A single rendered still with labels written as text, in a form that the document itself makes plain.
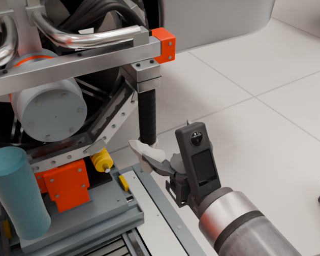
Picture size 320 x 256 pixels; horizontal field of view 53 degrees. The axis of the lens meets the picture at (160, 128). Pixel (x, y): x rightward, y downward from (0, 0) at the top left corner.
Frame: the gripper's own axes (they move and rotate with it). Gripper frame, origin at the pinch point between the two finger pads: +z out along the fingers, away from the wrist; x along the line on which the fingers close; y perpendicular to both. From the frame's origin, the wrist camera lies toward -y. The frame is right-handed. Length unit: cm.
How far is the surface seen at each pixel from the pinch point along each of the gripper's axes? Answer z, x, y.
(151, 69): 3.4, 0.1, -11.2
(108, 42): 6.5, -6.4, -16.5
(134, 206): 33, 6, 68
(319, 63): 99, 199, 83
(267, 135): 52, 101, 83
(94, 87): 35.8, -2.1, 9.9
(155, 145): 2.8, 0.3, 7.0
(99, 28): 51, 6, -1
